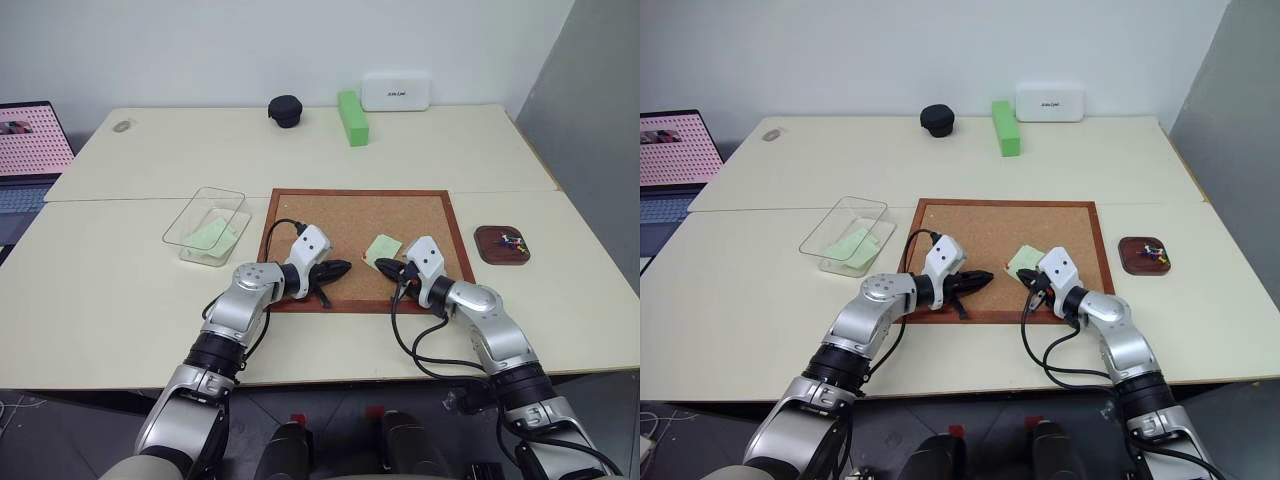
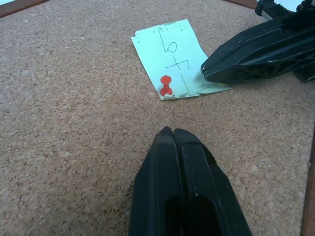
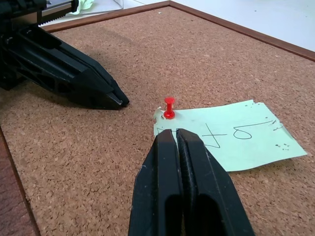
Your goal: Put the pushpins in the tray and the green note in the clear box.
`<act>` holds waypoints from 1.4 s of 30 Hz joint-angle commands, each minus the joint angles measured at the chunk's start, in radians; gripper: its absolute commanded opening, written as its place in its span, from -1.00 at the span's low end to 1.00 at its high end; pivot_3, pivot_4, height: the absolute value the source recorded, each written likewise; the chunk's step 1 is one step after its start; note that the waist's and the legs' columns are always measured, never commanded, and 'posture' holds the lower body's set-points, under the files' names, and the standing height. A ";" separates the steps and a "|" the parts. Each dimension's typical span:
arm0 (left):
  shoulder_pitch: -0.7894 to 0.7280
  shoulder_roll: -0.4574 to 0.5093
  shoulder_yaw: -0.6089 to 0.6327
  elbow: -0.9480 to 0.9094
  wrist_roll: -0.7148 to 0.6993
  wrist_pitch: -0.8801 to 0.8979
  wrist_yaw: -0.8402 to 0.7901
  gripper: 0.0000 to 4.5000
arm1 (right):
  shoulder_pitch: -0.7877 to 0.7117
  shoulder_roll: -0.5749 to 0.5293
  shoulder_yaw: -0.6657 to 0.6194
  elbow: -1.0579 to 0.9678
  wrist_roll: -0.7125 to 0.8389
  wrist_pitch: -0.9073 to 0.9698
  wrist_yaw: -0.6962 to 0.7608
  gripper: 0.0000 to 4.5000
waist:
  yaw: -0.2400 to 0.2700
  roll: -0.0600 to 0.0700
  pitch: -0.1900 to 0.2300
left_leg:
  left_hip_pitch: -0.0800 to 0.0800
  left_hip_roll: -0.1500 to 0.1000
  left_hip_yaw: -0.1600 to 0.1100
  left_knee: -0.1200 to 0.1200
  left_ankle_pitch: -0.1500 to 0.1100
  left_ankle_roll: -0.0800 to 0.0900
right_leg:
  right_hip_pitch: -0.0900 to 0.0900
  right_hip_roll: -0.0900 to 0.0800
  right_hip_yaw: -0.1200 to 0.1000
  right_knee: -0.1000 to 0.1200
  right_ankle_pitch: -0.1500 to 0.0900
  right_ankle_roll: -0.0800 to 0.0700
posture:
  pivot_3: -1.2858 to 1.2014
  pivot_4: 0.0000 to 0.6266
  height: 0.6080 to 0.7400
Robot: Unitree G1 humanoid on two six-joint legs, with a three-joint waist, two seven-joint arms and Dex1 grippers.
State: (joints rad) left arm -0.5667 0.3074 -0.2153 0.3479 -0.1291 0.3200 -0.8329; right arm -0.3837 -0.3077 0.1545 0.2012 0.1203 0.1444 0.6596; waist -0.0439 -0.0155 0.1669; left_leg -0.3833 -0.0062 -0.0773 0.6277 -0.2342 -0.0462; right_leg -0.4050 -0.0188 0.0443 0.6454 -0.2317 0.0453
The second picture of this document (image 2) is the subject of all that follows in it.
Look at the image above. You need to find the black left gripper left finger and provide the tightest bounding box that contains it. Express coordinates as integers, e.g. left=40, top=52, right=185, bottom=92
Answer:
left=128, top=126, right=185, bottom=236

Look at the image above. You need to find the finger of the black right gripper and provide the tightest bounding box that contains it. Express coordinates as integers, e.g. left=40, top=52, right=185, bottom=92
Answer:
left=200, top=9, right=315, bottom=72
left=202, top=26, right=315, bottom=86

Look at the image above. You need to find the green paper note with writing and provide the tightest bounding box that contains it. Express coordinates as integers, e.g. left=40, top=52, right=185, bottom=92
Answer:
left=130, top=19, right=233, bottom=102

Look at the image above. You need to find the red pushpin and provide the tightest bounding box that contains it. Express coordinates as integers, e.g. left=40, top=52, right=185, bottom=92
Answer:
left=159, top=75, right=174, bottom=97

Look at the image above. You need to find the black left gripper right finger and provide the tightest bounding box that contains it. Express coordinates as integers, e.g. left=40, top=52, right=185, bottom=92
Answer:
left=173, top=128, right=253, bottom=236

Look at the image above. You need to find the cork board with wooden frame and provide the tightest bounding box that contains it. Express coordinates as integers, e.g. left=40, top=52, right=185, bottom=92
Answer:
left=0, top=0, right=315, bottom=236

